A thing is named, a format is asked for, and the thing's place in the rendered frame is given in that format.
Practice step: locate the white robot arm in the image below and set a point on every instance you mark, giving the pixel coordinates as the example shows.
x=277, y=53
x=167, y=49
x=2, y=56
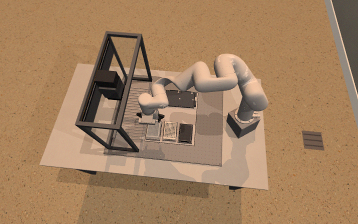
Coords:
x=230, y=70

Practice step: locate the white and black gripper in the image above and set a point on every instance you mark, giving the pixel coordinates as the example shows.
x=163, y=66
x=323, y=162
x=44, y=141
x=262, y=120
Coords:
x=156, y=115

